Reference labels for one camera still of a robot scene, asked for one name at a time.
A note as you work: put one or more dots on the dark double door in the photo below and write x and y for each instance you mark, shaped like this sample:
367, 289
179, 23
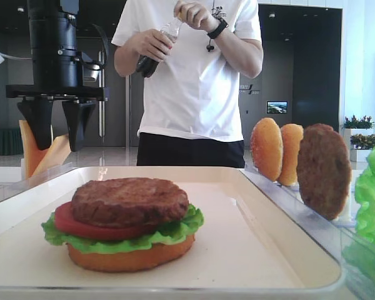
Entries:
120, 115

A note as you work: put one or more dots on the clear long rail left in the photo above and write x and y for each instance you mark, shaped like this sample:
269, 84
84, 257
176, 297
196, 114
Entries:
11, 183

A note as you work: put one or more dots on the clear long rail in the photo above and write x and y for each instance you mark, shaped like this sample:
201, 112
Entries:
11, 183
332, 238

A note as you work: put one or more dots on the person left hand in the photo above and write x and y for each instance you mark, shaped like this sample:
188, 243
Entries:
196, 16

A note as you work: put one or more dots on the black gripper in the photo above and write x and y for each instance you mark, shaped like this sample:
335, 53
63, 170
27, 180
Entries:
37, 111

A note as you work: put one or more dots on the red tomato slice on burger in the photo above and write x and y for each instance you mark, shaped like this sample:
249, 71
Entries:
65, 222

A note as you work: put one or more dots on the brown meat patty on burger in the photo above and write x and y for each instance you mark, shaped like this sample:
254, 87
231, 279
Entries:
129, 202

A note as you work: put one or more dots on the cream rectangular tray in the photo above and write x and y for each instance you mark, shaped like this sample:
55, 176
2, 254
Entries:
247, 248

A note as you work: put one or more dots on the person in white t-shirt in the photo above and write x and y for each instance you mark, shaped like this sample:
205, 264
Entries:
191, 110

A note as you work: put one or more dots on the clear patty holder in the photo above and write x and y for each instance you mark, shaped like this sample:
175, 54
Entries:
346, 217

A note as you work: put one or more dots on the standing green lettuce leaf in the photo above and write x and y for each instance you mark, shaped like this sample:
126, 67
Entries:
373, 203

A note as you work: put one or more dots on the person right hand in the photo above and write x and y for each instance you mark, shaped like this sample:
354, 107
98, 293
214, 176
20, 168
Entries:
151, 43

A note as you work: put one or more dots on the upper flower planter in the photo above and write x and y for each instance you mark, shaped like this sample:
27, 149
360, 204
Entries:
363, 125

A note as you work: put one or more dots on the standing bun right of pair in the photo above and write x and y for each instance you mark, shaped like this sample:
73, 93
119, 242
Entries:
292, 134

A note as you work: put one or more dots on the black wrist watch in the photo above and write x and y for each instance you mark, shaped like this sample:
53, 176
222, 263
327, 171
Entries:
220, 28

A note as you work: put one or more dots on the flower planter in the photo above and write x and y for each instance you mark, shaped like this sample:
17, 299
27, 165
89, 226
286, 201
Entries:
361, 146
363, 125

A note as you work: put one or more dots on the clear long rail right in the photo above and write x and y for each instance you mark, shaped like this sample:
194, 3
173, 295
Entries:
332, 238

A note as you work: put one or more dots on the bottom bun on tray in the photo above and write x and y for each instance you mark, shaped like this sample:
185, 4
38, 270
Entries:
129, 262

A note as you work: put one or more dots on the standing bun of pair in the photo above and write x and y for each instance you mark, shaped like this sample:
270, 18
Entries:
292, 134
267, 148

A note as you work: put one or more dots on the green lettuce leaf on burger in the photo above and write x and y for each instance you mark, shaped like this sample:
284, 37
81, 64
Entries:
168, 234

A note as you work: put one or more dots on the standing bun left of pair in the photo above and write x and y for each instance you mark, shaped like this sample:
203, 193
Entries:
267, 148

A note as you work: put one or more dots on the orange cheese slice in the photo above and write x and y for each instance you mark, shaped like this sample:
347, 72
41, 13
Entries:
35, 160
55, 155

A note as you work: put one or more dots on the lower flower planter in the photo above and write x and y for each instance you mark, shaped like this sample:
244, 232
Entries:
361, 146

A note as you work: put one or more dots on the standing brown meat patty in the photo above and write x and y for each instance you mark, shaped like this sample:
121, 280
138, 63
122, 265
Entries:
323, 170

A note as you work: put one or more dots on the small wall screen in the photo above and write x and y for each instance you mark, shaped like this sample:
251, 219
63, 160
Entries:
277, 107

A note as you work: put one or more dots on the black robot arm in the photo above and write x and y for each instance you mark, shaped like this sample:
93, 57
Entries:
59, 73

